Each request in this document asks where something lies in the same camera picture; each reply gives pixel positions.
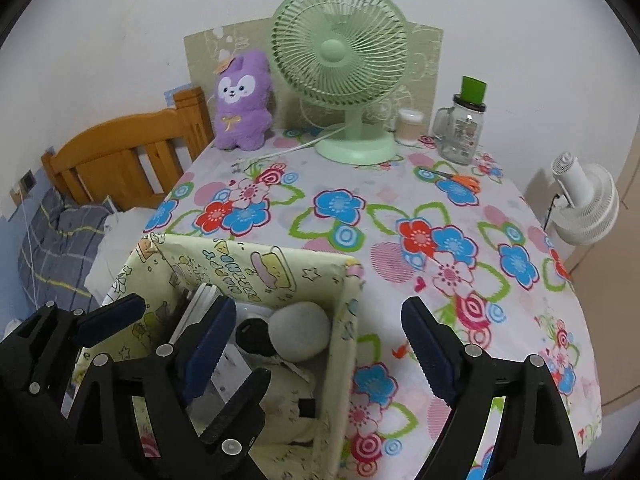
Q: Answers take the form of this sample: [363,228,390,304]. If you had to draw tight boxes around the white standing fan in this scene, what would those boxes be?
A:
[550,151,621,246]

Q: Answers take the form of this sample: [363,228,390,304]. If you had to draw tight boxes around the floral tablecloth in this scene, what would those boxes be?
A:
[85,127,603,480]

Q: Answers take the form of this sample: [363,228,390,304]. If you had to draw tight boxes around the black round disc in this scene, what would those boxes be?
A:
[235,319,273,356]

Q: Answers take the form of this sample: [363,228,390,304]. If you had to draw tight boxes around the wooden bed headboard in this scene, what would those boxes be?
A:
[41,86,216,211]

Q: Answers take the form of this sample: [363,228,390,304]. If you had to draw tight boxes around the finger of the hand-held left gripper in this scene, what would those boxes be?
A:
[22,296,147,396]
[200,367,273,461]

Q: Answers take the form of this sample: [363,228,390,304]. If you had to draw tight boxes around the orange handled scissors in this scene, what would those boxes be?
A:
[419,166,482,195]

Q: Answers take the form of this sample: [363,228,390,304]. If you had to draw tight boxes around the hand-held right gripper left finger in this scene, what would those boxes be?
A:
[67,297,261,480]

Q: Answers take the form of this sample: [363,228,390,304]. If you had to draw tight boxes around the purple plush toy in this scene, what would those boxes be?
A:
[214,50,275,152]

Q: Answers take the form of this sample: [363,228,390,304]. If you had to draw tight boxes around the blue plaid duvet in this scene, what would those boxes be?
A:
[17,187,118,306]

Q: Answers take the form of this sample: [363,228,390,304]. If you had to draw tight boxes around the glass jar with green lid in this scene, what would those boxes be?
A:
[432,76,487,166]

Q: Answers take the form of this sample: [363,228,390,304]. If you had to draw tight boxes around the white fan cable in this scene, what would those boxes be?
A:
[262,125,348,161]

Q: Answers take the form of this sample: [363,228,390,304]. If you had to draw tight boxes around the white pillow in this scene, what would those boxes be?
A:
[85,207,166,306]

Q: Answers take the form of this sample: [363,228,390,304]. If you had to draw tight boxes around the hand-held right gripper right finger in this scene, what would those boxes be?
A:
[401,296,586,480]

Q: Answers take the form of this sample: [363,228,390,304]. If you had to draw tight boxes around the beige printed cardboard panel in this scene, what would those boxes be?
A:
[183,17,445,133]

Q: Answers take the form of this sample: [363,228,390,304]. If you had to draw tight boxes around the green desk fan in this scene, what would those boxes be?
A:
[271,0,415,165]

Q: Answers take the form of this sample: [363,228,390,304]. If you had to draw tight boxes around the yellow printed fabric storage box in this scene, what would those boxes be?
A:
[75,232,365,480]

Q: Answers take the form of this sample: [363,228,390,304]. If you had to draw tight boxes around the cotton swab container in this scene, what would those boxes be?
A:
[395,108,425,146]

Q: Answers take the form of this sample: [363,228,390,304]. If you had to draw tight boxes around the white box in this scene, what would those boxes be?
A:
[170,282,221,346]

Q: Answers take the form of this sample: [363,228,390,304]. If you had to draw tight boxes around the beige door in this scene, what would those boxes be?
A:
[570,125,640,416]

